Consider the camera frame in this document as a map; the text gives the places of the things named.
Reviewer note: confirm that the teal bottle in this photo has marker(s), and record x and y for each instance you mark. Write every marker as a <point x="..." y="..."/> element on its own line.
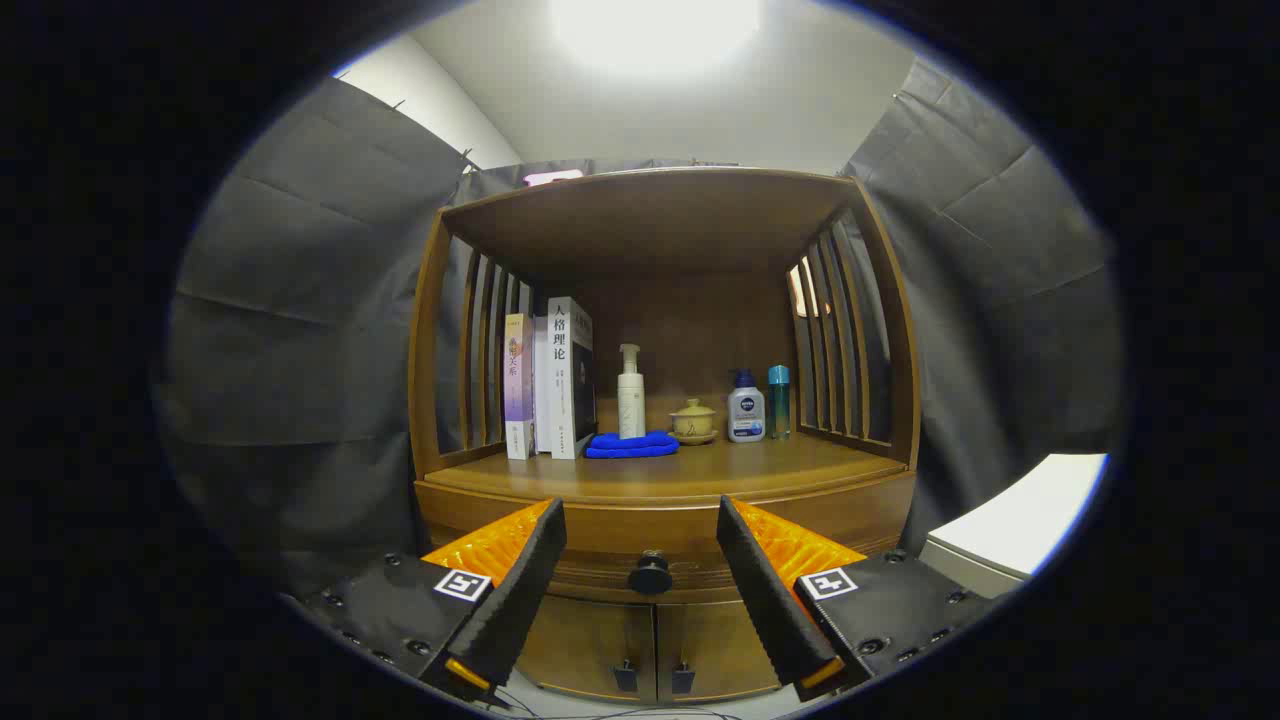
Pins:
<point x="779" y="405"/>

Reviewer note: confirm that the white side cabinet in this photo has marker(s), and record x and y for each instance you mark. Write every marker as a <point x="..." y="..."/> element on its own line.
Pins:
<point x="1020" y="515"/>

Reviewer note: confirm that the white blue pump bottle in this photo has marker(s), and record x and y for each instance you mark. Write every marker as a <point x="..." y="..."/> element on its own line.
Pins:
<point x="746" y="412"/>

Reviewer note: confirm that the wooden drawer with black knob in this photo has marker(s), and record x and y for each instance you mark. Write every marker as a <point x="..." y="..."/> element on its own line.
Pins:
<point x="620" y="530"/>

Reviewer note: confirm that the wooden cabinet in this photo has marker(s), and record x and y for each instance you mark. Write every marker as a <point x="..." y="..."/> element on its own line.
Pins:
<point x="650" y="220"/>

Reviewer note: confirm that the thin white book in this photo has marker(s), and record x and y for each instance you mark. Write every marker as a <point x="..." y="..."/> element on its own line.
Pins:
<point x="542" y="390"/>

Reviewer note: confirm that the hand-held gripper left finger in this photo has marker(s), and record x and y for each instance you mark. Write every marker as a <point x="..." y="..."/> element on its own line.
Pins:
<point x="520" y="590"/>

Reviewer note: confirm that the yellow lidded teacup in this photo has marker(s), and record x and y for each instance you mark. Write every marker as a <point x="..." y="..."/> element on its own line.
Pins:
<point x="693" y="422"/>

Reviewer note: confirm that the blue folded cloth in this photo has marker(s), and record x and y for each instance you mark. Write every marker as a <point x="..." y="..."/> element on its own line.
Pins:
<point x="630" y="447"/>

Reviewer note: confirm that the wooden countertop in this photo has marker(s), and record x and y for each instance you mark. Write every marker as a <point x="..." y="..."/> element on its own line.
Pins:
<point x="720" y="465"/>

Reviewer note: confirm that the thick white book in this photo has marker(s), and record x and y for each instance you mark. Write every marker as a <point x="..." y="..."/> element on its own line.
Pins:
<point x="562" y="400"/>

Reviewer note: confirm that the purple book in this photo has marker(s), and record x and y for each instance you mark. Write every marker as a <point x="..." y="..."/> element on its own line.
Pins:
<point x="518" y="390"/>

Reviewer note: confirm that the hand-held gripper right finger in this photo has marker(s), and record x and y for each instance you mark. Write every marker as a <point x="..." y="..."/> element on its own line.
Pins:
<point x="765" y="590"/>

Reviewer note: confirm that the tall white pump bottle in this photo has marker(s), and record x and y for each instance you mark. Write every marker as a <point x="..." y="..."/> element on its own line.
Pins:
<point x="631" y="400"/>

